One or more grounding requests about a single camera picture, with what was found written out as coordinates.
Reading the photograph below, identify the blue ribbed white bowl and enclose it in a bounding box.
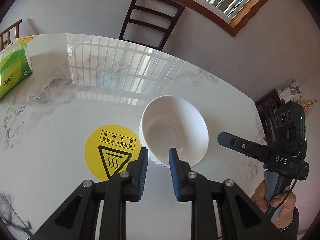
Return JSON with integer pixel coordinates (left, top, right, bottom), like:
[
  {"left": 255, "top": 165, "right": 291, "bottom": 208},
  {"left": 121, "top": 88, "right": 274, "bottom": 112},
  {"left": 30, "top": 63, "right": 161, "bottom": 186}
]
[{"left": 139, "top": 95, "right": 209, "bottom": 167}]

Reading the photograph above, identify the person's right hand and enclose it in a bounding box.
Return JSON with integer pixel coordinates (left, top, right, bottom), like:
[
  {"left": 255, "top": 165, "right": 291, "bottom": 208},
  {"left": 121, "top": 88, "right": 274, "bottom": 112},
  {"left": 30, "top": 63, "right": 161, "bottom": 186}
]
[{"left": 251, "top": 179, "right": 297, "bottom": 235}]

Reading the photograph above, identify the yellow hot warning sticker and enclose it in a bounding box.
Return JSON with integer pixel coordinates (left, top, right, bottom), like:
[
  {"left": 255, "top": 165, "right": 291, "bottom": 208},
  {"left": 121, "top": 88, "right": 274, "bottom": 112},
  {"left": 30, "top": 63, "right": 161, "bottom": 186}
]
[{"left": 85, "top": 125, "right": 141, "bottom": 181}]

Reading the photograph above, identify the dark wooden side furniture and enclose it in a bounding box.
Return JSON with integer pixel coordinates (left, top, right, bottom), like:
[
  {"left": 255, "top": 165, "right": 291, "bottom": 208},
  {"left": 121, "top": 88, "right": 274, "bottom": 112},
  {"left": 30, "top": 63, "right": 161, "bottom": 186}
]
[{"left": 255, "top": 89, "right": 284, "bottom": 146}]

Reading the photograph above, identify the white bag on cabinet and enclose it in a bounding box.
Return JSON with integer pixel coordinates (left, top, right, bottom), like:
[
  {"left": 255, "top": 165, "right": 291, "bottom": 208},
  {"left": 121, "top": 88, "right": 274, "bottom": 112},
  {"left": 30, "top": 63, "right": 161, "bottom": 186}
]
[{"left": 277, "top": 79, "right": 303, "bottom": 104}]

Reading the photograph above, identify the dark wooden chair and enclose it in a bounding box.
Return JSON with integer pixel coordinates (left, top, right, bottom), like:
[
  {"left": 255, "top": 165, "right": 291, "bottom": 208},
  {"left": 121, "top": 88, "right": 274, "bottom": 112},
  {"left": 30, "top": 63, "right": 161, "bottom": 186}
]
[{"left": 119, "top": 0, "right": 185, "bottom": 51}]

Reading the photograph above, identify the green tissue pack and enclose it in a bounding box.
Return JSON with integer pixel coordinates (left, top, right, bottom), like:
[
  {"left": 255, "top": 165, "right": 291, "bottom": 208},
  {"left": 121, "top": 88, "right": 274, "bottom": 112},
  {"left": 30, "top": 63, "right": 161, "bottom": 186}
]
[{"left": 0, "top": 35, "right": 36, "bottom": 99}]

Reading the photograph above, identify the light wooden chair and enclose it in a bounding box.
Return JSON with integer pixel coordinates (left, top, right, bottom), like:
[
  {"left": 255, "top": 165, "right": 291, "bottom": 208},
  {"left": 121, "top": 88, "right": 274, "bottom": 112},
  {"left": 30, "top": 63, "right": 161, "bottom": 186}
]
[{"left": 0, "top": 20, "right": 22, "bottom": 50}]

